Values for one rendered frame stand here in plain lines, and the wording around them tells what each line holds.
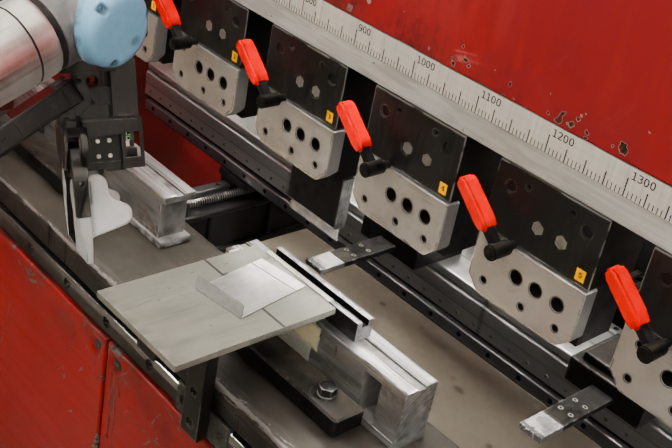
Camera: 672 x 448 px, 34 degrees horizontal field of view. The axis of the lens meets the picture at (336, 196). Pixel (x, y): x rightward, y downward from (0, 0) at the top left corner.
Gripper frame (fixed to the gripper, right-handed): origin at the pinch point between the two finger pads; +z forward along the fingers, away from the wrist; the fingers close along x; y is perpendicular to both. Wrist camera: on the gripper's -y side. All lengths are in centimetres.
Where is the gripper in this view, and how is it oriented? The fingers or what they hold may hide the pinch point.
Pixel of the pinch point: (77, 246)
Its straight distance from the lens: 120.8
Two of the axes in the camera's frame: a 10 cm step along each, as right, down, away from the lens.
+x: -3.6, -2.1, 9.1
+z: 0.3, 9.7, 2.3
